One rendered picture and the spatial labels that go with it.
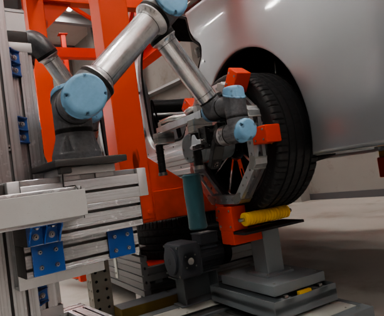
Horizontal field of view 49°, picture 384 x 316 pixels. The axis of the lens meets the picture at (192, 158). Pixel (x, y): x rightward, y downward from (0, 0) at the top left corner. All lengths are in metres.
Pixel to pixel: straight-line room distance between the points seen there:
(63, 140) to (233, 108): 0.55
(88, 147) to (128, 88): 1.05
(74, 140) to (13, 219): 0.33
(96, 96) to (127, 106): 1.10
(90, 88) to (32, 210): 0.35
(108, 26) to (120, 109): 0.45
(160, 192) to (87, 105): 1.19
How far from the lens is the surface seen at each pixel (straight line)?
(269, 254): 2.04
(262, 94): 1.80
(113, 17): 2.42
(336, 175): 8.13
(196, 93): 1.52
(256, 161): 1.73
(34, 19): 4.42
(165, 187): 2.32
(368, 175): 7.79
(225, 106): 1.44
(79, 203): 1.15
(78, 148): 1.29
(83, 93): 1.19
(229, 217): 1.91
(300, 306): 1.95
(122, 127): 2.25
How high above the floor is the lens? 0.71
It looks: 3 degrees up
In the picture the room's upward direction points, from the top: 8 degrees counter-clockwise
